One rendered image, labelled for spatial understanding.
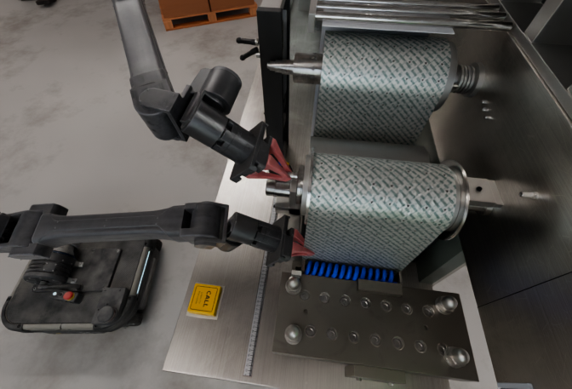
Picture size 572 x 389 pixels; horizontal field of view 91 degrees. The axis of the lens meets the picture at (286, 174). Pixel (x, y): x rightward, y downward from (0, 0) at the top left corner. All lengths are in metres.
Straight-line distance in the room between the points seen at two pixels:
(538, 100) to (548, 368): 0.36
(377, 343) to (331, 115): 0.49
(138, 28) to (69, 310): 1.44
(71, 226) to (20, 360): 1.51
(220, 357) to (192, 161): 1.70
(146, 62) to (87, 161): 2.16
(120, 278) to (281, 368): 1.13
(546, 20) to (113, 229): 0.81
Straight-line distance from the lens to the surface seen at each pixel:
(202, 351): 0.82
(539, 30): 0.63
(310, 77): 0.63
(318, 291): 0.69
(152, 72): 0.52
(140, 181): 2.32
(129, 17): 0.66
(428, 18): 0.62
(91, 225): 0.67
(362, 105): 0.62
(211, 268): 0.86
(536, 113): 0.57
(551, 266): 0.52
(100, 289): 1.73
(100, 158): 2.63
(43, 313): 1.86
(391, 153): 0.64
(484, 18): 0.69
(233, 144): 0.45
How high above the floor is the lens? 1.69
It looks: 54 degrees down
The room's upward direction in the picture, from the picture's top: straight up
